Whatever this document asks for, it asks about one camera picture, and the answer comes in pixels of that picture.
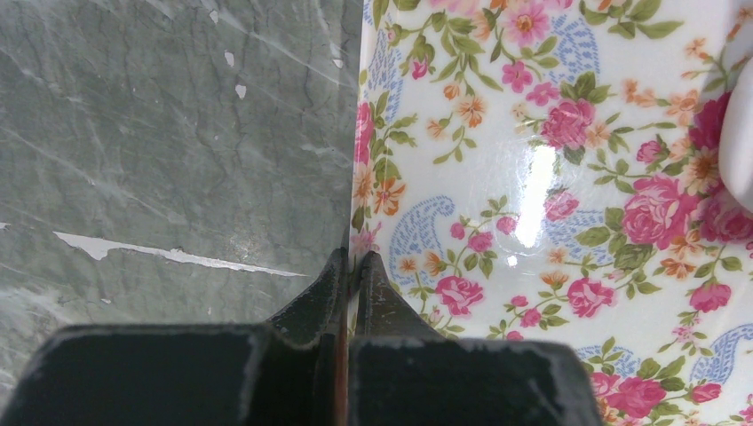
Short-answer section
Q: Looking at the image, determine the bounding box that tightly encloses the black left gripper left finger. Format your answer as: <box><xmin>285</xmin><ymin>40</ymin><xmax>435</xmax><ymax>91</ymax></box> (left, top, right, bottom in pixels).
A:
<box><xmin>1</xmin><ymin>248</ymin><xmax>347</xmax><ymax>425</ymax></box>

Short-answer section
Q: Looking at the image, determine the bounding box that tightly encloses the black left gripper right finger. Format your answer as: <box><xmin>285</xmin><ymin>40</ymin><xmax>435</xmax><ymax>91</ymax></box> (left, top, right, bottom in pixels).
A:
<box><xmin>348</xmin><ymin>252</ymin><xmax>601</xmax><ymax>425</ymax></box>

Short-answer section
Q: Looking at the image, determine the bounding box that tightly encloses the floral print tray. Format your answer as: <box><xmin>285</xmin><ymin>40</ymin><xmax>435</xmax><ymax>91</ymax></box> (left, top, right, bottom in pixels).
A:
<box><xmin>351</xmin><ymin>1</ymin><xmax>752</xmax><ymax>425</ymax></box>

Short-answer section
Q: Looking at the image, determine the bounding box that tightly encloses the white dough lump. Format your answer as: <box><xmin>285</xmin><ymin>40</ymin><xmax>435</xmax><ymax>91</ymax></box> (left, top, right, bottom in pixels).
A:
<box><xmin>718</xmin><ymin>67</ymin><xmax>752</xmax><ymax>212</ymax></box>

